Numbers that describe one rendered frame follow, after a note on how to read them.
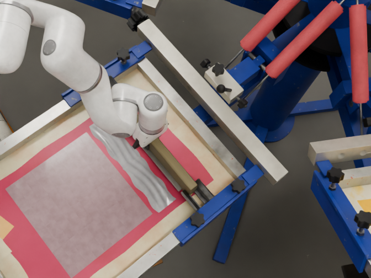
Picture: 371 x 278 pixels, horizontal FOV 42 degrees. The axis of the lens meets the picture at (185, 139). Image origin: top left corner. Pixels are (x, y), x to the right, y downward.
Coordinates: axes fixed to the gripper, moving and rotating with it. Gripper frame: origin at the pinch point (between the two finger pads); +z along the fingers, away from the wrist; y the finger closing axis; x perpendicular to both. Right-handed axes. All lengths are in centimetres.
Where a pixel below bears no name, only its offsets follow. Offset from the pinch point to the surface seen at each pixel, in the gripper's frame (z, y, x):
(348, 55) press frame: -1, -73, 17
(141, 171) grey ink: 5.9, 7.3, 4.8
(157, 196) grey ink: 5.8, 8.2, 14.2
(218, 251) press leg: 96, -14, 40
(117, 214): 6.5, 21.1, 11.0
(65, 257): 6.6, 40.6, 11.5
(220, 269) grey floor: 102, -10, 47
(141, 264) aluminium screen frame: 2.9, 25.0, 27.2
